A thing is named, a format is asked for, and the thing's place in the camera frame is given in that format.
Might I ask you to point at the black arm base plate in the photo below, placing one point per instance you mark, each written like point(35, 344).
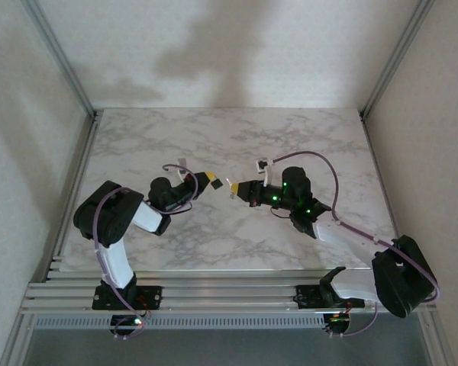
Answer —
point(152, 295)
point(305, 297)

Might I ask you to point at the aluminium frame post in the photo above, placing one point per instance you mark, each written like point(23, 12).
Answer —
point(61, 57)
point(396, 57)

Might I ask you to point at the aluminium mounting rail beam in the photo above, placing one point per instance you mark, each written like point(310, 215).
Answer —
point(229, 293)

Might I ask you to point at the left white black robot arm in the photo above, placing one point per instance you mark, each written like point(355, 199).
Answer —
point(116, 263)

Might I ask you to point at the black controller board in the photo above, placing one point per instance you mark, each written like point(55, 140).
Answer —
point(123, 324)
point(342, 325)

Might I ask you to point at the aluminium frame leg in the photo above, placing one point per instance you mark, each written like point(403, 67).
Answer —
point(437, 343)
point(17, 341)

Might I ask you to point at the aluminium table side rail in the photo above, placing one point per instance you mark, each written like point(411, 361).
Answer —
point(379, 160)
point(82, 160)

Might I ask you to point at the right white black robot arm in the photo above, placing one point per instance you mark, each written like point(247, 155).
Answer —
point(343, 236)

